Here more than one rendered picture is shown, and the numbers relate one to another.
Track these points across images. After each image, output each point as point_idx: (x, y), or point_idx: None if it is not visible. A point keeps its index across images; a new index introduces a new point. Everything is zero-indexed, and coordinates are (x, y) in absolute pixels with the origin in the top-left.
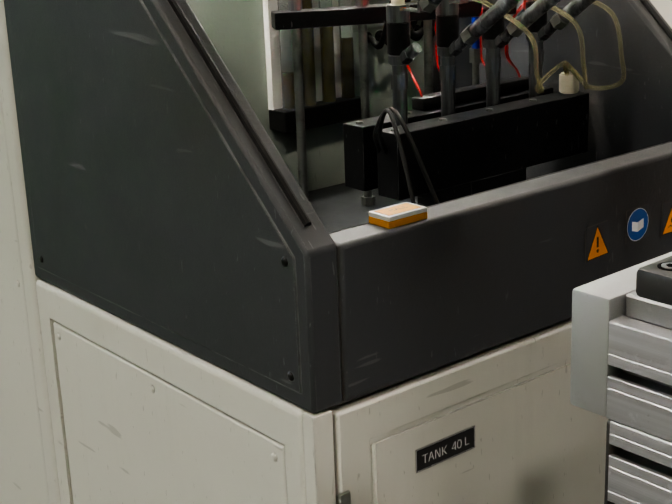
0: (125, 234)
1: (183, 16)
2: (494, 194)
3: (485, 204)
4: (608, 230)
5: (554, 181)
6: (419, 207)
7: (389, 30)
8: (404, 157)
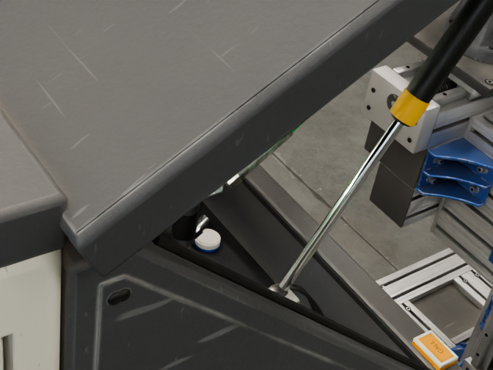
0: None
1: (427, 368)
2: (362, 283)
3: (389, 295)
4: None
5: (331, 243)
6: (432, 334)
7: (192, 221)
8: (320, 310)
